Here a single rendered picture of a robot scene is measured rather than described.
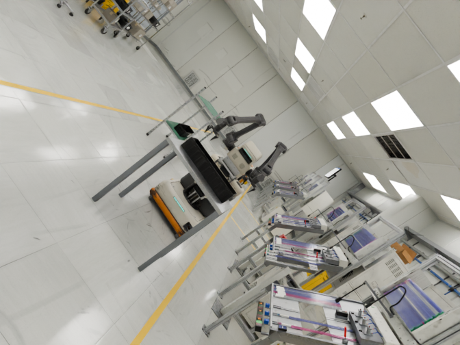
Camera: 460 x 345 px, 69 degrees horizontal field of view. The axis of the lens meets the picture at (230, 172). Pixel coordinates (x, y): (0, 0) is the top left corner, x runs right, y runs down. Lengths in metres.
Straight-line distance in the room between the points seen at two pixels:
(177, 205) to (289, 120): 9.16
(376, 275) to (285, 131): 9.04
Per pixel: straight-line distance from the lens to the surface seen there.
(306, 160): 12.27
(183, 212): 3.51
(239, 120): 2.97
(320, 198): 8.26
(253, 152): 3.35
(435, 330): 2.37
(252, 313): 3.84
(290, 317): 2.43
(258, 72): 12.53
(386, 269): 3.77
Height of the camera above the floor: 1.40
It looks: 9 degrees down
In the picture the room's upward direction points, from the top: 53 degrees clockwise
